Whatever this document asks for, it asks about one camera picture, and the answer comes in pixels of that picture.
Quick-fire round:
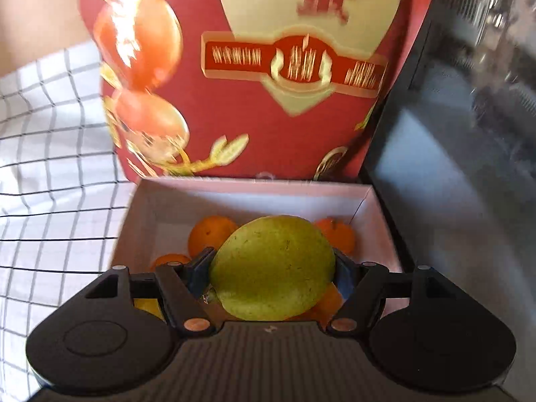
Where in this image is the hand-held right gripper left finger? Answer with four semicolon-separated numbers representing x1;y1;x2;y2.
84;247;218;338

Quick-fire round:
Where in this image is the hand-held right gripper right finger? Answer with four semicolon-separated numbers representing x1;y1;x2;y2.
327;248;451;338

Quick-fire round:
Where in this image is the large smooth orange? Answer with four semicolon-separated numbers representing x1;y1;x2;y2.
289;282;346;323

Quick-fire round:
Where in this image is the small mandarin with stem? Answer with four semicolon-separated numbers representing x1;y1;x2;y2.
313;217;356;258

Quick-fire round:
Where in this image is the medium wrinkled orange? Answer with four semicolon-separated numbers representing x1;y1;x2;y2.
188;215;239;260

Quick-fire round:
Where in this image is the green pear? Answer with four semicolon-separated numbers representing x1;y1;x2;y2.
209;214;337;320

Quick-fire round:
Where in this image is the pink cardboard box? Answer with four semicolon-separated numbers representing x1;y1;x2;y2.
110;177;405;327

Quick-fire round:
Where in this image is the black glass-sided computer case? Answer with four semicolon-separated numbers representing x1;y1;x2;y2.
360;0;536;402

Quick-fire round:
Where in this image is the white black-checked cloth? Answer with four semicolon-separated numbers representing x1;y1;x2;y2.
0;40;139;402

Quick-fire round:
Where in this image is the red printed food bag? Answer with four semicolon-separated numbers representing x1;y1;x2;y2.
79;0;440;183

